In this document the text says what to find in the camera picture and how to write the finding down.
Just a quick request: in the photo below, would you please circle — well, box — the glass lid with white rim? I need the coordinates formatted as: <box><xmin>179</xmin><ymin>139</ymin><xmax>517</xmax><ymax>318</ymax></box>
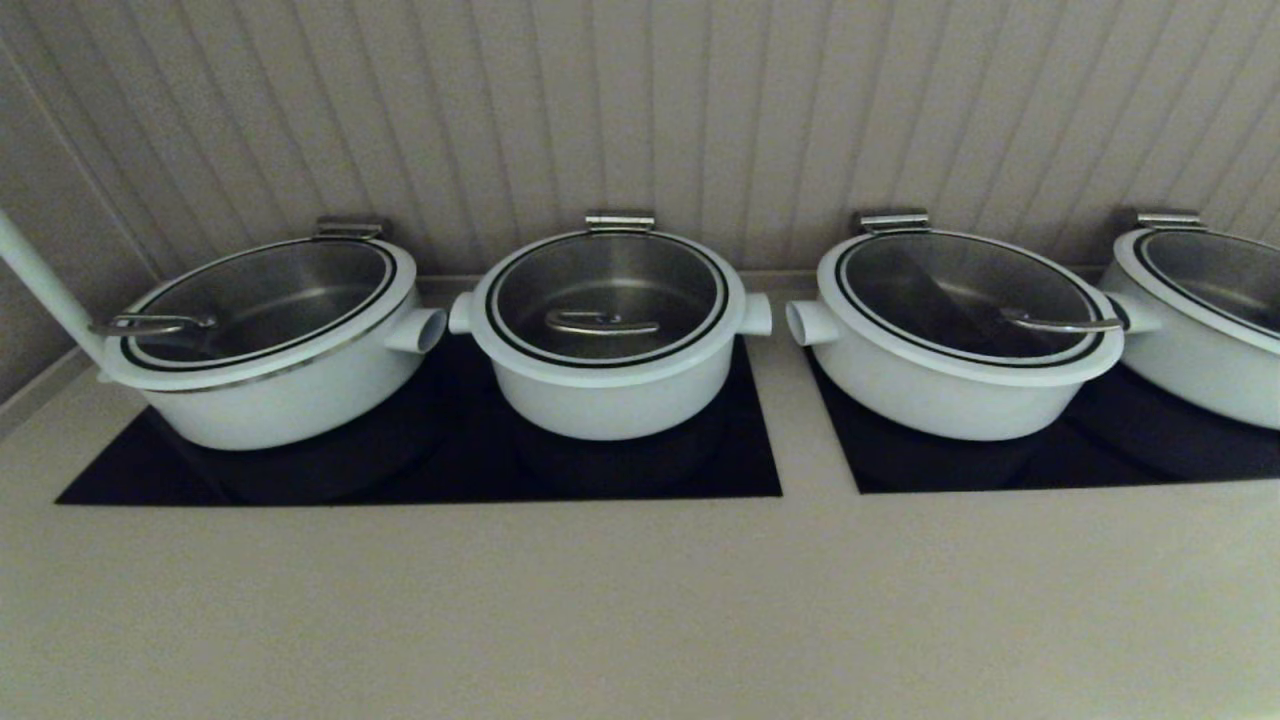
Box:
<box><xmin>470</xmin><ymin>230</ymin><xmax>748</xmax><ymax>372</ymax></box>
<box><xmin>1113</xmin><ymin>228</ymin><xmax>1280</xmax><ymax>354</ymax></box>

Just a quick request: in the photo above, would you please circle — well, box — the far left white pot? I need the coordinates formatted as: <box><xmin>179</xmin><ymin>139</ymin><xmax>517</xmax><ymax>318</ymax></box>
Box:
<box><xmin>88</xmin><ymin>236</ymin><xmax>419</xmax><ymax>393</ymax></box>

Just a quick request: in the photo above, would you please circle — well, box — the black glass cooktop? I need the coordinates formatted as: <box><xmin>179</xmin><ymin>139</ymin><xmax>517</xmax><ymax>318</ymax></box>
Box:
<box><xmin>805</xmin><ymin>350</ymin><xmax>1280</xmax><ymax>495</ymax></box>
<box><xmin>55</xmin><ymin>335</ymin><xmax>784</xmax><ymax>506</ymax></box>

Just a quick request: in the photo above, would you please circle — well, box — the white slanted pole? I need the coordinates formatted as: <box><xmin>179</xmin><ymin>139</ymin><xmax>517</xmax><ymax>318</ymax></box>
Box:
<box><xmin>0</xmin><ymin>208</ymin><xmax>109</xmax><ymax>367</ymax></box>

